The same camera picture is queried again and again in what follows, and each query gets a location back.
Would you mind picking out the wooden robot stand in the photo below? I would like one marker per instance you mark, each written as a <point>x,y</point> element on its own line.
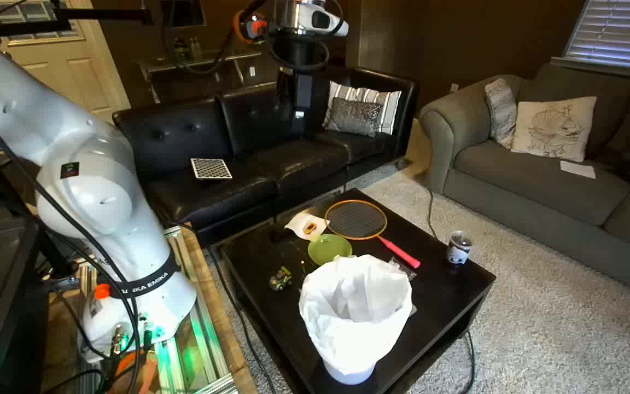
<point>209,298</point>

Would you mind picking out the green ball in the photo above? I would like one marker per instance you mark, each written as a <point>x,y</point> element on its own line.
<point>329,250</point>

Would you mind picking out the cream printed pillow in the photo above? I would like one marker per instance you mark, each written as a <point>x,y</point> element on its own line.
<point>557,128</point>

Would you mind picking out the tablet with white border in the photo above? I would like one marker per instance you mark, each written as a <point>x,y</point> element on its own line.
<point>210,169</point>

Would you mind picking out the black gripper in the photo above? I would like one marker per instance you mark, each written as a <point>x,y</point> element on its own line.
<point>295,89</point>

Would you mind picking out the white striped pillow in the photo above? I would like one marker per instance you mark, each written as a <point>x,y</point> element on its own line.
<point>374,95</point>

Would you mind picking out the small drink can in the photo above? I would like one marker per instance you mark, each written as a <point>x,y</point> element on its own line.
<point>457,250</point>

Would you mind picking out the window blinds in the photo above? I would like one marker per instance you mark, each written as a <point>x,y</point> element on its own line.
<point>618,34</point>

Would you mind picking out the gray white patterned pillow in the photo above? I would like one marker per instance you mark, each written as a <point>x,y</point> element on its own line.
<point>501,110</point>

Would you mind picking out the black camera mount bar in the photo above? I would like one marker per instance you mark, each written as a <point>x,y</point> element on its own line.
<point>76,14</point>

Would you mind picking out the black coffee table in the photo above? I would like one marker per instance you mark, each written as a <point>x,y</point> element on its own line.
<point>438,292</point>

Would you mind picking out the white paper sheet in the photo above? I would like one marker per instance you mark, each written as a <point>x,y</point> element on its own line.
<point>578,169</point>

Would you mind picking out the white panel door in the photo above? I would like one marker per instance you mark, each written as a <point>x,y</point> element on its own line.
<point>76,73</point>

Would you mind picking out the white bin with bag liner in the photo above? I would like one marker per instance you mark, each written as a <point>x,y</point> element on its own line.
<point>354,314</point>

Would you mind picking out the gray fabric sofa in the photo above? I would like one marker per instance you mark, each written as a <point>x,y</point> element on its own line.
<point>535,183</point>

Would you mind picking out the shiny gray pillow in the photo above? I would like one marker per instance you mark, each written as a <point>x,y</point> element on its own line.
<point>354,118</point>

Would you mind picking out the black leather sofa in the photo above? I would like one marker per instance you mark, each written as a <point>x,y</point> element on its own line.
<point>185,135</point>

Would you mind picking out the small green toy car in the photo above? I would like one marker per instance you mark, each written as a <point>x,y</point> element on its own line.
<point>280,279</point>

